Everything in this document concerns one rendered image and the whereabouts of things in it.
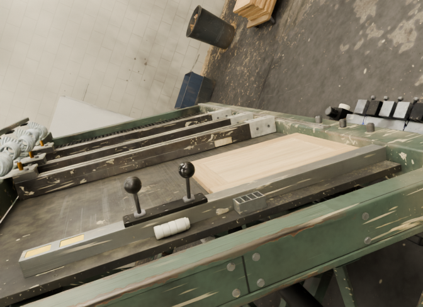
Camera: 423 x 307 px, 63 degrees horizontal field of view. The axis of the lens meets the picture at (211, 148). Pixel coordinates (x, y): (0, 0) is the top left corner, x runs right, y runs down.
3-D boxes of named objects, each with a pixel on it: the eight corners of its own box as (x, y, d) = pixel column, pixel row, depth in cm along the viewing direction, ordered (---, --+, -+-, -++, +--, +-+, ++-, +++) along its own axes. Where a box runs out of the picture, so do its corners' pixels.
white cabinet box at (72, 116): (203, 143, 514) (60, 95, 442) (190, 179, 516) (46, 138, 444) (192, 138, 571) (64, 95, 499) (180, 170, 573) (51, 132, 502)
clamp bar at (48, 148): (234, 120, 203) (226, 80, 197) (17, 175, 172) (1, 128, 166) (228, 119, 212) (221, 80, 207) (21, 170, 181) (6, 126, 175)
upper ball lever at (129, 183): (150, 221, 79) (142, 182, 70) (134, 226, 78) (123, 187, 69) (146, 209, 82) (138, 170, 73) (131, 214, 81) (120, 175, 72)
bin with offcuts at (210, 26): (240, 19, 527) (203, 0, 504) (229, 51, 529) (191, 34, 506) (228, 25, 575) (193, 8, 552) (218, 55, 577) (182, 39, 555)
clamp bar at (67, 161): (256, 126, 175) (248, 79, 169) (2, 192, 143) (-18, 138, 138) (248, 124, 184) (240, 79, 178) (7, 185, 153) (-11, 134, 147)
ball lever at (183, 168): (199, 206, 83) (197, 167, 74) (184, 211, 82) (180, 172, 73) (194, 195, 85) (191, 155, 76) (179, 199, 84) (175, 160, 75)
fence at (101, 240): (386, 160, 97) (385, 146, 96) (24, 278, 72) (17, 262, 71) (373, 156, 101) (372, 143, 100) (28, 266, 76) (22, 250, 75)
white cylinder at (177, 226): (157, 242, 76) (191, 231, 78) (154, 229, 75) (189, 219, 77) (155, 236, 78) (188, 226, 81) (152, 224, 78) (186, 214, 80)
